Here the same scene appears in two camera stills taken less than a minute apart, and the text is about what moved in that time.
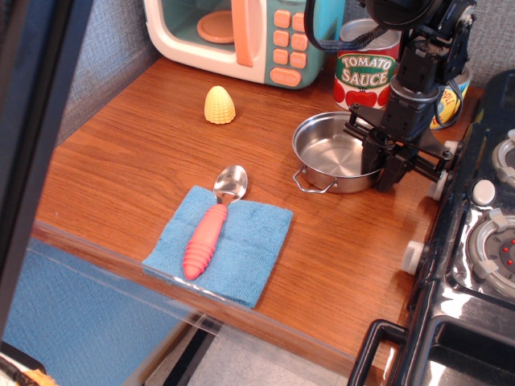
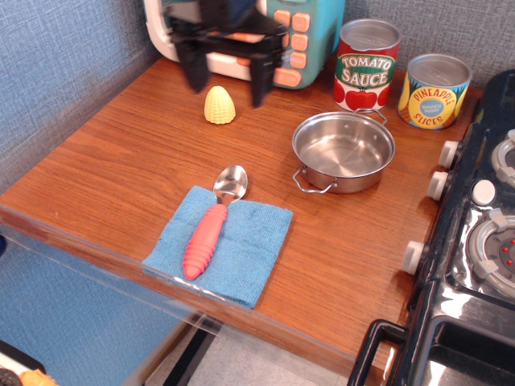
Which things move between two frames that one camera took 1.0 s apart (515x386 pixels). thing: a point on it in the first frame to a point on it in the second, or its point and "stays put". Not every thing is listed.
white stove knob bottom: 411,256 stays put
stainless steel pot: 331,156 stays put
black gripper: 402,133 to 231,27
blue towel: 243,257 stays put
